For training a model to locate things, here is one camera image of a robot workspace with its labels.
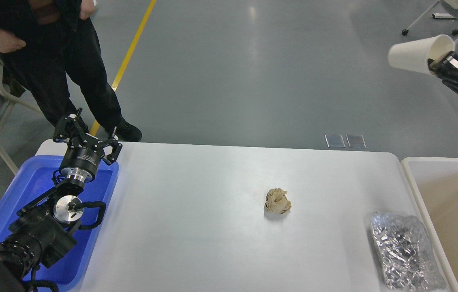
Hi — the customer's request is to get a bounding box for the right metal floor plate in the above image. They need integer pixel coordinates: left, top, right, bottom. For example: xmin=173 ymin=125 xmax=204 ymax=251
xmin=346 ymin=134 xmax=367 ymax=148

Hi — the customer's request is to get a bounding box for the crumpled brown paper ball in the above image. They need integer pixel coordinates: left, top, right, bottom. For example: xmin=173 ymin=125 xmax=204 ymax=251
xmin=264 ymin=188 xmax=292 ymax=214

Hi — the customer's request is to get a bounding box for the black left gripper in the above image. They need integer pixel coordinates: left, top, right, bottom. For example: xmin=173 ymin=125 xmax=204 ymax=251
xmin=53 ymin=108 xmax=123 ymax=183

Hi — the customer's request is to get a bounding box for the white chair with black jacket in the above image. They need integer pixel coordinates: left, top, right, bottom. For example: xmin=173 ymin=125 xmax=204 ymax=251
xmin=0 ymin=41 xmax=60 ymax=175

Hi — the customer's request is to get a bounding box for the crumpled aluminium foil tray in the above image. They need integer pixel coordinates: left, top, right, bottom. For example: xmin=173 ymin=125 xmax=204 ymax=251
xmin=370 ymin=212 xmax=448 ymax=292

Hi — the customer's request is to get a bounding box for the metal floor plate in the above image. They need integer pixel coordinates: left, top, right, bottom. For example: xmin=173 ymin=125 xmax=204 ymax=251
xmin=325 ymin=134 xmax=346 ymax=148
xmin=346 ymin=134 xmax=367 ymax=148

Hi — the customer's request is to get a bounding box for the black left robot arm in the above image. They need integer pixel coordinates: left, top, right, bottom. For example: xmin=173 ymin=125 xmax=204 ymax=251
xmin=0 ymin=109 xmax=123 ymax=292

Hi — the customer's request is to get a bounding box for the left metal floor plate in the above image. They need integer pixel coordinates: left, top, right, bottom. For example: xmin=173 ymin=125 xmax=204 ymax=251
xmin=325 ymin=134 xmax=346 ymax=148

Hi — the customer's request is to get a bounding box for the person in black clothes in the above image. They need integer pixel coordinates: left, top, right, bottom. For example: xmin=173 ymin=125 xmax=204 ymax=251
xmin=0 ymin=0 xmax=142 ymax=142

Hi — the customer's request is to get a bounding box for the white paper cup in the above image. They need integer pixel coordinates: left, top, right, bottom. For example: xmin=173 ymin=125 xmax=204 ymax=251
xmin=387 ymin=34 xmax=456 ymax=75

